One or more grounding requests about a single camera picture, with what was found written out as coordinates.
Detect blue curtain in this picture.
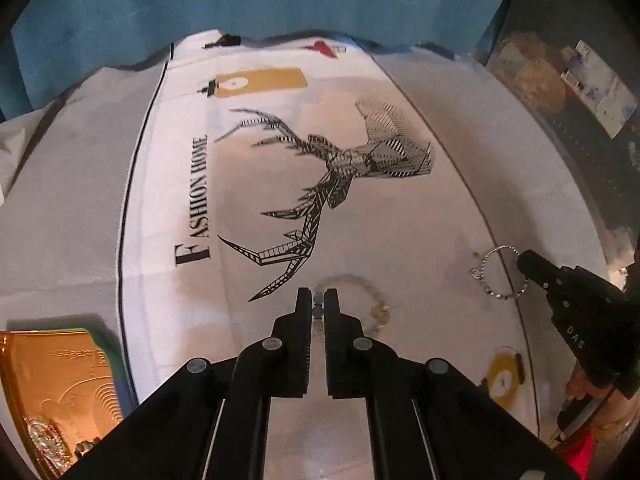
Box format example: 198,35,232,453
1,0,502,119

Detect thin silver bead bracelet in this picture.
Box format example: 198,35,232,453
467,244,528,302

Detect dark cabinet with stickers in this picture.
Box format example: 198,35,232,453
477,0,639,271

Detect white deer print runner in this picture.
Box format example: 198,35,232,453
114,29,544,480

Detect person right hand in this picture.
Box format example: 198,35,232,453
565,362,613,402

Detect pale gold bead bracelet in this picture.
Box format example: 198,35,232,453
310,273,393,336

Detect copper metal tray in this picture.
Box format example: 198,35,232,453
1,328,127,479

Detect red green bead bracelet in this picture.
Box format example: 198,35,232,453
25,416,72,474

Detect grey table cloth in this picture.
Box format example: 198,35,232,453
1,50,603,426

